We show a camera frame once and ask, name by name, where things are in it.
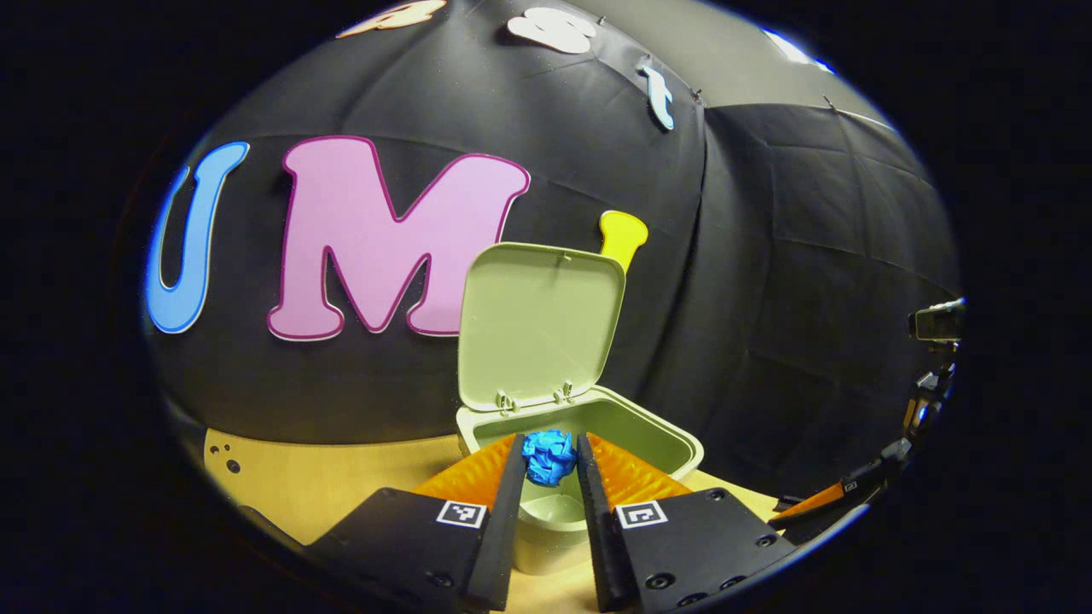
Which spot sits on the wooden desktop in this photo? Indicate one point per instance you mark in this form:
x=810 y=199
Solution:
x=341 y=477

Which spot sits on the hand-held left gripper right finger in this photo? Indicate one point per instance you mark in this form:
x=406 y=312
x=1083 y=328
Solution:
x=601 y=554

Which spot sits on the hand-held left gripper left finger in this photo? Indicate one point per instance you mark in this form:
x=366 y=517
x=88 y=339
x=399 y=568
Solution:
x=503 y=546

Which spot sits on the ceiling light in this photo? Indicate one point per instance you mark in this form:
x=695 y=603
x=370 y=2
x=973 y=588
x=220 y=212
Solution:
x=793 y=49

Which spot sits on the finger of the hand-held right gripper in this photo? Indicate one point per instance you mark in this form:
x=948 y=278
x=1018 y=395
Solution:
x=819 y=503

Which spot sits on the green desktop garbage bin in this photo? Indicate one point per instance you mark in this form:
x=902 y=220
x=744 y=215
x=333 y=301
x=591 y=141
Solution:
x=537 y=324

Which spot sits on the blue paper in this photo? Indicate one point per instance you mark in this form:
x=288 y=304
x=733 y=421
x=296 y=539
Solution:
x=550 y=456

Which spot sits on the black backdrop cloth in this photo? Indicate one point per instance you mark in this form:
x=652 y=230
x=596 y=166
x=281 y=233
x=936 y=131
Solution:
x=768 y=256

